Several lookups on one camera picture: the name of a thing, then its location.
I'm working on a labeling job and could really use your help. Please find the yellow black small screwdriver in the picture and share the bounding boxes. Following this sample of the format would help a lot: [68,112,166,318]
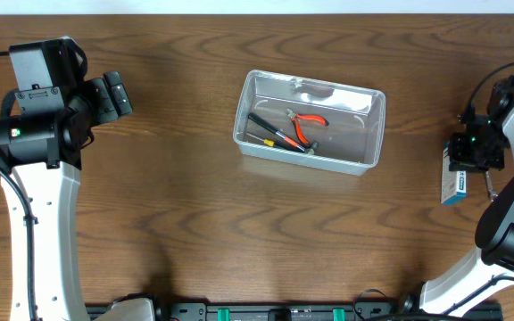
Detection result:
[246,132,283,149]

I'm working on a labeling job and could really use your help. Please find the red handled pliers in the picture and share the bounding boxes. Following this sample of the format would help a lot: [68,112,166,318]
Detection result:
[286,109,329,147]

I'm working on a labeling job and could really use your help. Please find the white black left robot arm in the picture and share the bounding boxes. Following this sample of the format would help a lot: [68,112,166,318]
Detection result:
[0,37,133,320]

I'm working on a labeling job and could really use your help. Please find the blue white packaged tool card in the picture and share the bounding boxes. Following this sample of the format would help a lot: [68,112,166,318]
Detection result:
[441,143,467,205]

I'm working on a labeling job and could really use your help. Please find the silver combination wrench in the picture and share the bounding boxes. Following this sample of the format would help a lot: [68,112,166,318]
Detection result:
[485,171,498,202]

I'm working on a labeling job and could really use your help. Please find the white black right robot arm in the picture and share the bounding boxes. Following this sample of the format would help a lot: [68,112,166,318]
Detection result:
[403,76,514,317]

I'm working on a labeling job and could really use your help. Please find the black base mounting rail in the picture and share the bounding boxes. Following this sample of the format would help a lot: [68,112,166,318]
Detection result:
[154,300,394,321]

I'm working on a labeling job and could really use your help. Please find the black handled metal tool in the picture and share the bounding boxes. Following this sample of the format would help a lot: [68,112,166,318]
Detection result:
[248,112,318,154]

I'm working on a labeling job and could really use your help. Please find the clear plastic container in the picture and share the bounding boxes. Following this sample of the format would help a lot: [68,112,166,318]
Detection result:
[233,70,386,176]

